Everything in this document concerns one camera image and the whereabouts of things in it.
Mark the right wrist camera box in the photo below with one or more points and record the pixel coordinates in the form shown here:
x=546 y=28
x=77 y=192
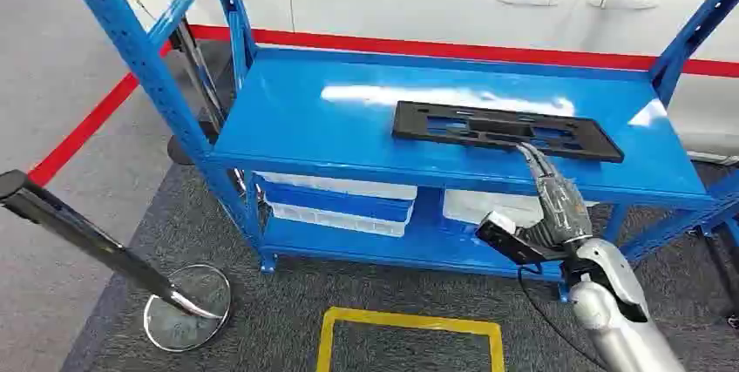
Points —
x=508 y=238

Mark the white and blue plastic tray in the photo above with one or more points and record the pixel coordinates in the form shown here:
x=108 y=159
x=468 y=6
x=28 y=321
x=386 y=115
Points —
x=340 y=208

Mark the black stanchion with chrome base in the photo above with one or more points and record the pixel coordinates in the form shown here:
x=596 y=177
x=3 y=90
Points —
x=81 y=231

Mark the black stanchion with dark base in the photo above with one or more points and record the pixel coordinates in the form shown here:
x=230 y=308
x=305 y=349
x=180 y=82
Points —
x=193 y=63

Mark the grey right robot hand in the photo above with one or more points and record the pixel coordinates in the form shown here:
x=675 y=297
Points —
x=559 y=203

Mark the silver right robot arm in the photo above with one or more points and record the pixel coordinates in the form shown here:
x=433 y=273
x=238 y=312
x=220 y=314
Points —
x=612 y=323

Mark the black plastic plate frame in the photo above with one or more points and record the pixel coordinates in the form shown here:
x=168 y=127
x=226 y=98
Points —
x=577 y=149

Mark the grey carpet mat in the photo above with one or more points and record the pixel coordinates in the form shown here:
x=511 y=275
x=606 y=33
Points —
x=277 y=311

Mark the blue metal shelf rack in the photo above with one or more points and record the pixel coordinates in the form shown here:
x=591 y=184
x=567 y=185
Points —
x=323 y=121

